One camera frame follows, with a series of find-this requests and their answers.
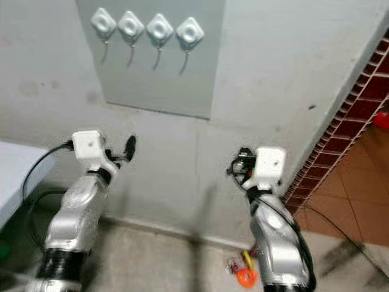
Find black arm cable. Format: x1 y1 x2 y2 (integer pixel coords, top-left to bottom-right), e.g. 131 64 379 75
22 141 74 250
255 198 317 290

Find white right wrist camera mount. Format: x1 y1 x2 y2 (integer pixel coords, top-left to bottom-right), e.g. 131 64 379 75
252 146 287 190

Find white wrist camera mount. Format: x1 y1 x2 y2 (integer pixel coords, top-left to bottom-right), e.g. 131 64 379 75
71 129 119 177
252 146 287 190

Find red object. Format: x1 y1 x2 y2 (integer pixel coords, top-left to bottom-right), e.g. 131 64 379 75
374 111 389 130

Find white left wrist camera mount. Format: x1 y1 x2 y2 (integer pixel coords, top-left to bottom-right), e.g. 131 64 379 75
71 129 119 177

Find grey wall panel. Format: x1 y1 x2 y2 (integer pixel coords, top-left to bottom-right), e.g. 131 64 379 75
76 0 227 119

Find small multicoloured item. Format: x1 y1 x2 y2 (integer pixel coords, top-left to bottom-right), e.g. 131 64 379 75
225 258 241 276

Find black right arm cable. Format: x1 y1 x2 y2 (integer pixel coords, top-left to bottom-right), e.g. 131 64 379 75
255 198 317 290

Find small yellow stick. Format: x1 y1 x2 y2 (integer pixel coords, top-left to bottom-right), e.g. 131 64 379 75
241 251 255 271

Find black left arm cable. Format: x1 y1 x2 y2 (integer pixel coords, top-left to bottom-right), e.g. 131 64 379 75
22 141 74 250

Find orange ring-shaped object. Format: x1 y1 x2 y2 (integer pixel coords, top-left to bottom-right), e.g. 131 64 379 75
236 268 259 289

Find dark red brick lattice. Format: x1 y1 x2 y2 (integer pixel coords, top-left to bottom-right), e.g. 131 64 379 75
283 30 389 215

